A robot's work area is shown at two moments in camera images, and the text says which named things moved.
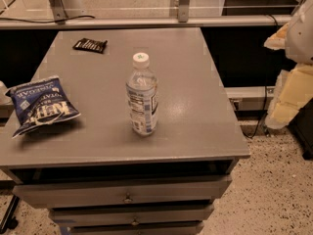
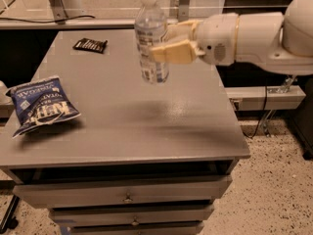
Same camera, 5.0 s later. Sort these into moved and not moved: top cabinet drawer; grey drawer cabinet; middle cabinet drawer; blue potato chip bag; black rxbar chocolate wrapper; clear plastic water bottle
Moved: clear plastic water bottle
Not moved: grey drawer cabinet; top cabinet drawer; middle cabinet drawer; blue potato chip bag; black rxbar chocolate wrapper
